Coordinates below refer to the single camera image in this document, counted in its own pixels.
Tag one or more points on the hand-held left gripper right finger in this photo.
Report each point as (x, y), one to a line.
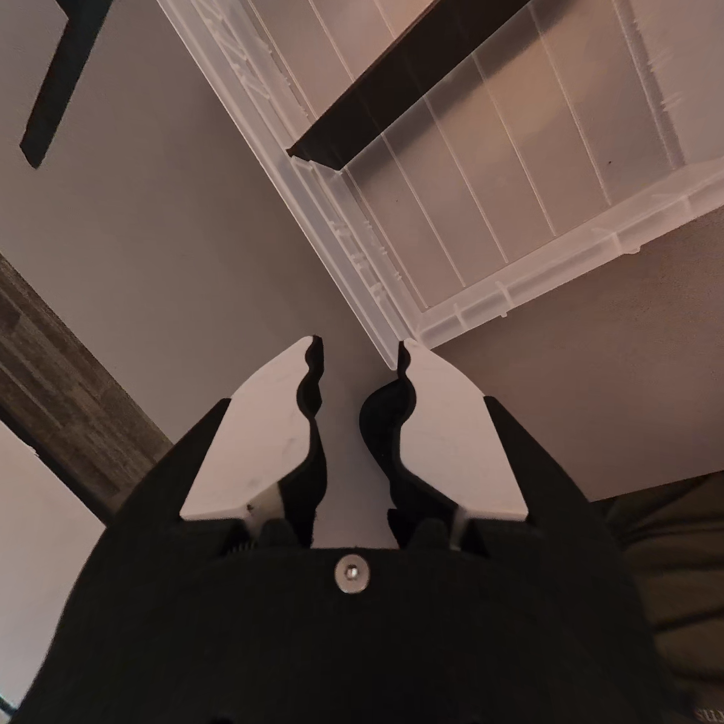
(458, 447)

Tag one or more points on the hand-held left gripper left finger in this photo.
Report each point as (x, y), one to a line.
(254, 441)

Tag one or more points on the clear plastic organizer box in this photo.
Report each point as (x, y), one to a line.
(509, 198)

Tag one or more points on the person's olive clothing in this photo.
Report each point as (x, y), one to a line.
(679, 565)

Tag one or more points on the black flat plate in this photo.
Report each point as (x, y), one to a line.
(396, 85)

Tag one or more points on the dark flat bar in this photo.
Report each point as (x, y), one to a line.
(62, 85)

